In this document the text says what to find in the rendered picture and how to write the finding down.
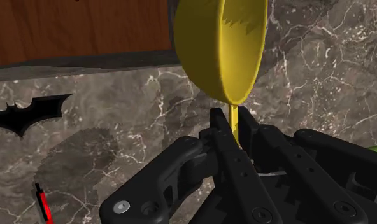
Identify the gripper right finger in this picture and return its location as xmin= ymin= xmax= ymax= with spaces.
xmin=238 ymin=106 xmax=377 ymax=224

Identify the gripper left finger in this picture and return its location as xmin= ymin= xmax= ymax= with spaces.
xmin=98 ymin=107 xmax=284 ymax=224

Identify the red and black pen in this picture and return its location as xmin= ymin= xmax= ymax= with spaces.
xmin=34 ymin=182 xmax=55 ymax=224

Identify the brown wooden cabinet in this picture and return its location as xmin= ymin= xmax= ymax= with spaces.
xmin=0 ymin=0 xmax=181 ymax=69

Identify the black bat-shaped figure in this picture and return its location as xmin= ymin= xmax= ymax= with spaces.
xmin=0 ymin=94 xmax=75 ymax=139

